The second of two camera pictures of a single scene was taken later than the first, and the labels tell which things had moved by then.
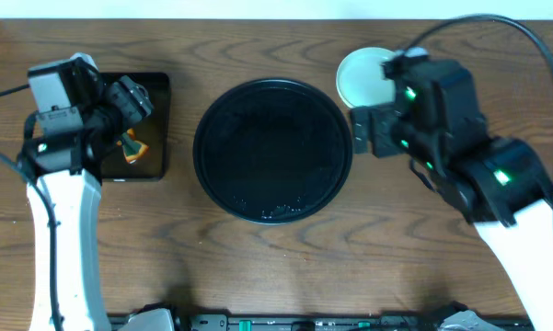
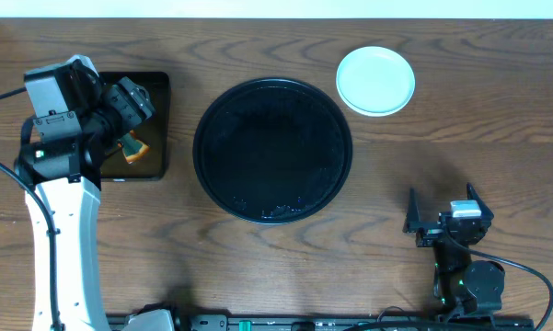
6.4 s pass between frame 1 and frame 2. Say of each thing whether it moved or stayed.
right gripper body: moved
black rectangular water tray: stayed
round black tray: stayed
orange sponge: stayed
